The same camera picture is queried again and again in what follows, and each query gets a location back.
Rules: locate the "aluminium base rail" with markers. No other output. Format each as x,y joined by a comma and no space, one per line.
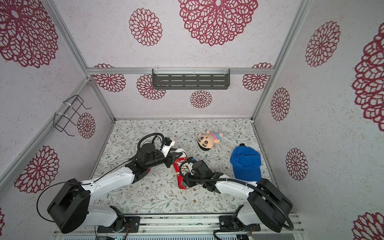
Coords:
156,225

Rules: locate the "black wire wall rack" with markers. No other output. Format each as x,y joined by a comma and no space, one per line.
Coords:
62,120

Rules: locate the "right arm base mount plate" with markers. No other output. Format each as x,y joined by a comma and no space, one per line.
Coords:
233,224

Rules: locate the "grey metal wall shelf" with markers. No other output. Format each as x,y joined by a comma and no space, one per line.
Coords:
190,80

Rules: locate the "blue cap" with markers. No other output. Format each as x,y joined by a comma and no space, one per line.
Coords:
246,163

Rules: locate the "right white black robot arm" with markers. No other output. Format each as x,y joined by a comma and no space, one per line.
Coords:
266,204

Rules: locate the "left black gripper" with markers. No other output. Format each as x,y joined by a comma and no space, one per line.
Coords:
170,157

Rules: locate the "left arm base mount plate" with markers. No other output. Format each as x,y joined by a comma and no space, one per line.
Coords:
129,224

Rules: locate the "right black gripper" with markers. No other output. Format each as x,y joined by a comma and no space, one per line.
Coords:
190,176

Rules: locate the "cartoon boy plush doll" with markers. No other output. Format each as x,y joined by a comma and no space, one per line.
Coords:
208,140

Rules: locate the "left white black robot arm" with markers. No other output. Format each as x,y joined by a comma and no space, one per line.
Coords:
72,207

